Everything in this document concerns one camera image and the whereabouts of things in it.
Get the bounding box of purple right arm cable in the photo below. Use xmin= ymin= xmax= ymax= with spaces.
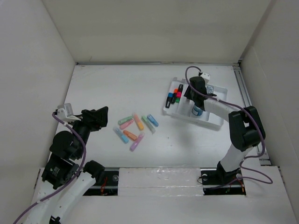
xmin=185 ymin=66 xmax=273 ymax=189

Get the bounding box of pink correction tape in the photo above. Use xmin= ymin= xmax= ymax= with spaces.
xmin=120 ymin=119 xmax=134 ymax=130

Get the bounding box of blue cap black highlighter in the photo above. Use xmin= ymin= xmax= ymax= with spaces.
xmin=165 ymin=92 xmax=173 ymax=108

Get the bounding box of yellow pastel highlighter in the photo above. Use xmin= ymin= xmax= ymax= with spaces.
xmin=132 ymin=113 xmax=144 ymax=131

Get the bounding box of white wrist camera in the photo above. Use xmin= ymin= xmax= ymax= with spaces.
xmin=199 ymin=72 xmax=210 ymax=84
xmin=56 ymin=103 xmax=78 ymax=122

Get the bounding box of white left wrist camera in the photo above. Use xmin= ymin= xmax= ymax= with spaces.
xmin=56 ymin=103 xmax=78 ymax=122

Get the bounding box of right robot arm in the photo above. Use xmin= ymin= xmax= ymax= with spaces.
xmin=184 ymin=76 xmax=265 ymax=186

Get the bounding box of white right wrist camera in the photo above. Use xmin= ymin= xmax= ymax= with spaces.
xmin=199 ymin=72 xmax=210 ymax=84

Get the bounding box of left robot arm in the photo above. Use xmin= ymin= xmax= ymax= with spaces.
xmin=14 ymin=103 xmax=108 ymax=224

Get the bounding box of white compartment organizer tray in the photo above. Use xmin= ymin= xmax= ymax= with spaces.
xmin=163 ymin=77 xmax=228 ymax=129

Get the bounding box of purple cap pastel highlighter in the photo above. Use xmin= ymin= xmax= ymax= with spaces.
xmin=130 ymin=132 xmax=145 ymax=152

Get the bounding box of green cap pastel highlighter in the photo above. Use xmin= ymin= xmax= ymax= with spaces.
xmin=142 ymin=115 xmax=156 ymax=134

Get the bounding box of aluminium frame rail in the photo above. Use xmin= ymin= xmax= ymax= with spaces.
xmin=233 ymin=63 xmax=271 ymax=166

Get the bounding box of green correction tape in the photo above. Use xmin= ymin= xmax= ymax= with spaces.
xmin=118 ymin=116 xmax=133 ymax=125

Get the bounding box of blue correction tape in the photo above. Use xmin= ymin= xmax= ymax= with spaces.
xmin=147 ymin=114 xmax=159 ymax=127

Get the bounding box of blue cap pastel highlighter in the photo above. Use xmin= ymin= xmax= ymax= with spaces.
xmin=113 ymin=127 xmax=129 ymax=144

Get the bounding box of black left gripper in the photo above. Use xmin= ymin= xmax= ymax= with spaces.
xmin=68 ymin=105 xmax=108 ymax=158

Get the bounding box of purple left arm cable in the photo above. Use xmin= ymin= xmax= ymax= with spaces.
xmin=13 ymin=113 xmax=88 ymax=224

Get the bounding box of pink cap black highlighter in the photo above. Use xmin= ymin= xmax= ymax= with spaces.
xmin=177 ymin=84 xmax=184 ymax=98

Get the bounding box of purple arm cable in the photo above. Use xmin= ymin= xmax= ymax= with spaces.
xmin=185 ymin=66 xmax=273 ymax=189
xmin=13 ymin=113 xmax=88 ymax=224

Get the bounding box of orange correction tape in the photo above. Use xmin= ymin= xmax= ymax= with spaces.
xmin=123 ymin=130 xmax=137 ymax=141

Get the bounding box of orange cap black highlighter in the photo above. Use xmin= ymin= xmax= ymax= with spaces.
xmin=172 ymin=88 xmax=178 ymax=98

